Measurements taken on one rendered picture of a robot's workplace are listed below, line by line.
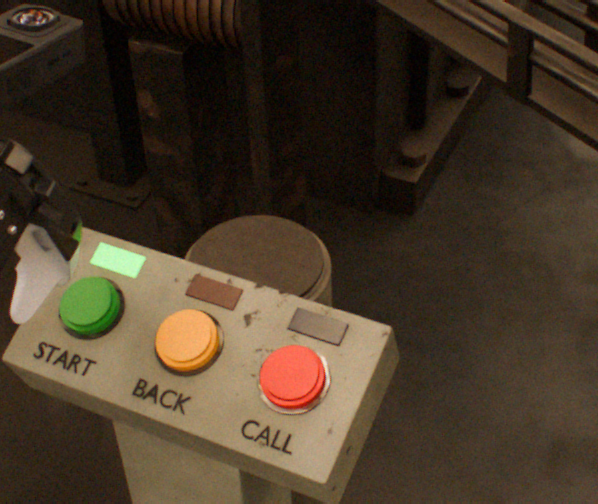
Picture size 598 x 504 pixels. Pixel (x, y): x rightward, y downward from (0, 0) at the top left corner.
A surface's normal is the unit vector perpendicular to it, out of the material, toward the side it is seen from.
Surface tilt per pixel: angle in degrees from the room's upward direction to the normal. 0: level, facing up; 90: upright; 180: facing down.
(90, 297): 20
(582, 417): 0
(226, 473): 90
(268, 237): 0
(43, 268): 93
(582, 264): 0
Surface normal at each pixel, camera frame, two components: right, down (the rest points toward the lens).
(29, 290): 0.91, 0.30
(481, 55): -0.08, -0.79
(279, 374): -0.18, -0.48
